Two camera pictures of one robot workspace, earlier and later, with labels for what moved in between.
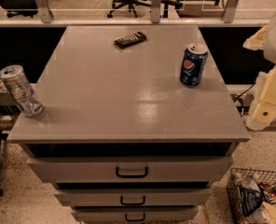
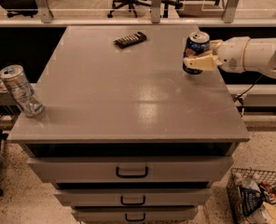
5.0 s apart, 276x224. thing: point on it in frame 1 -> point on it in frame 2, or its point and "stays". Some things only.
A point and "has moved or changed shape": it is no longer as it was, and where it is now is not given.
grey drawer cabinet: (138, 124) stays
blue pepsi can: (194, 61) has moved or changed shape
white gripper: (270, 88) -> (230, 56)
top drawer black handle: (131, 175) stays
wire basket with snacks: (257, 196) stays
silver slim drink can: (21, 90) stays
